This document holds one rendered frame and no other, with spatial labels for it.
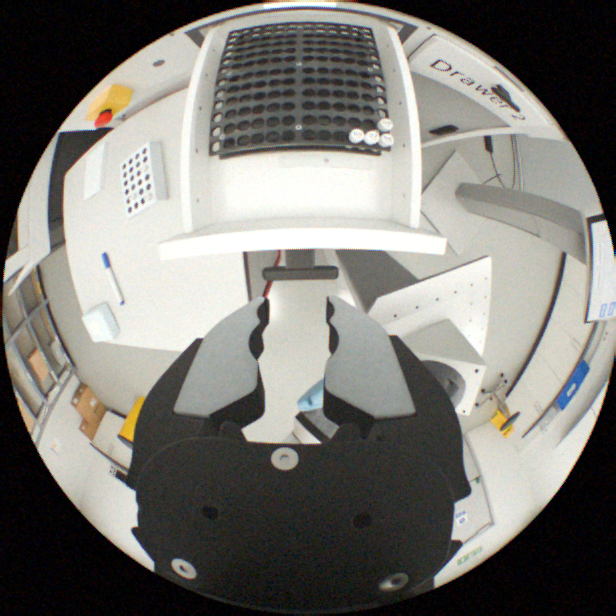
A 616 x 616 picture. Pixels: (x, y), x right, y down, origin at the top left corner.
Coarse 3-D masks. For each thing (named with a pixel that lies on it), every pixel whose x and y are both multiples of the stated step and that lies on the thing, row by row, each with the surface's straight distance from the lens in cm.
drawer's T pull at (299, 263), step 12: (288, 252) 21; (300, 252) 21; (312, 252) 21; (288, 264) 21; (300, 264) 21; (312, 264) 21; (264, 276) 22; (276, 276) 21; (288, 276) 21; (300, 276) 21; (312, 276) 21; (324, 276) 21; (336, 276) 22
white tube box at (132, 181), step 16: (160, 144) 46; (128, 160) 46; (144, 160) 44; (160, 160) 44; (128, 176) 45; (144, 176) 42; (160, 176) 42; (128, 192) 46; (144, 192) 42; (160, 192) 41; (128, 208) 45; (144, 208) 42
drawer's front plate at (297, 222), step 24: (168, 240) 24; (192, 240) 21; (216, 240) 20; (240, 240) 19; (264, 240) 19; (288, 240) 19; (312, 240) 19; (336, 240) 19; (360, 240) 19; (384, 240) 20; (408, 240) 21; (432, 240) 22
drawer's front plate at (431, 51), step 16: (432, 48) 39; (448, 48) 38; (416, 64) 43; (464, 64) 42; (480, 64) 41; (464, 80) 46; (480, 80) 45; (496, 80) 44; (480, 96) 51; (496, 96) 50; (512, 96) 48; (512, 112) 54; (528, 112) 53
